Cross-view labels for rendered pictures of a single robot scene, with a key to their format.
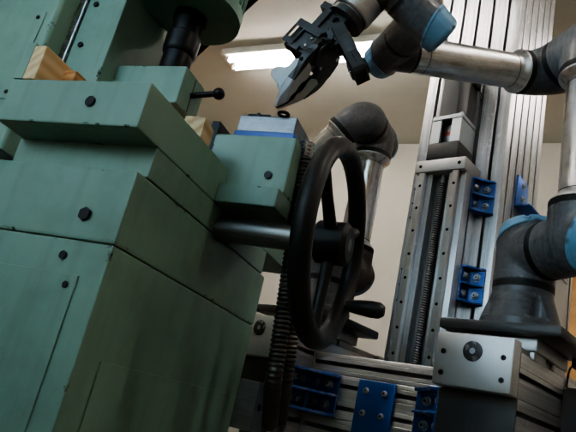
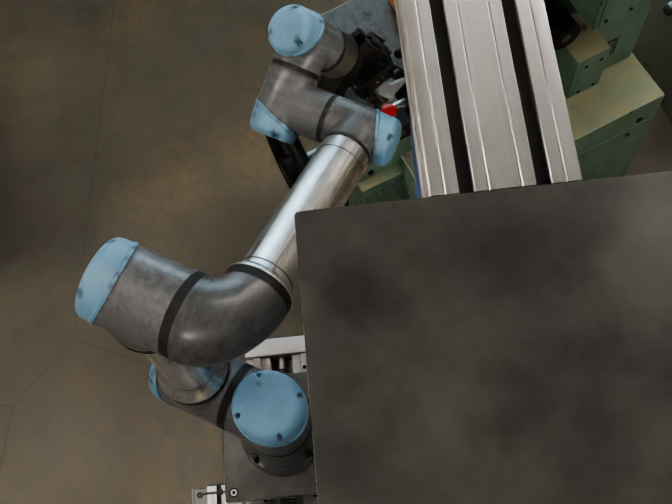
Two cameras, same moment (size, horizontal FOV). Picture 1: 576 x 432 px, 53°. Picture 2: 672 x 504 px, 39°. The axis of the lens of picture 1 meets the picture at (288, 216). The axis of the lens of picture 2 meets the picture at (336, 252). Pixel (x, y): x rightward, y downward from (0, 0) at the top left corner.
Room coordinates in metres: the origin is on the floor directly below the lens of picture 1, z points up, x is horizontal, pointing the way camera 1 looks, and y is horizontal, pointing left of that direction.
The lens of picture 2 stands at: (1.48, -0.63, 2.53)
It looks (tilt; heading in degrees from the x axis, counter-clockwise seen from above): 67 degrees down; 138
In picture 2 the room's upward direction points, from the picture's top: 8 degrees counter-clockwise
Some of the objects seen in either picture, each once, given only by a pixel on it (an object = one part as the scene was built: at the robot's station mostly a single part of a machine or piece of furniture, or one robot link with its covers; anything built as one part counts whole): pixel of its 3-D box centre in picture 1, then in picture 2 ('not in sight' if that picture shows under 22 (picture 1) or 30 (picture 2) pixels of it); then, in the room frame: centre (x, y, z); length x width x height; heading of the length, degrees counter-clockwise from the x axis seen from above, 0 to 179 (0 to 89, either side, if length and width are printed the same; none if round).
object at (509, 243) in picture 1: (529, 253); (269, 411); (1.10, -0.49, 0.98); 0.13 x 0.12 x 0.14; 15
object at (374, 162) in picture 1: (362, 201); not in sight; (1.57, -0.20, 1.19); 0.15 x 0.12 x 0.55; 150
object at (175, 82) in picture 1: (154, 99); not in sight; (0.90, 0.27, 1.03); 0.14 x 0.07 x 0.09; 68
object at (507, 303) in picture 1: (520, 310); (280, 427); (1.11, -0.49, 0.87); 0.15 x 0.15 x 0.10
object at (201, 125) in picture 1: (196, 135); not in sight; (0.76, 0.15, 0.92); 0.04 x 0.03 x 0.04; 165
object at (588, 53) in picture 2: not in sight; (575, 57); (1.10, 0.36, 1.02); 0.09 x 0.07 x 0.12; 158
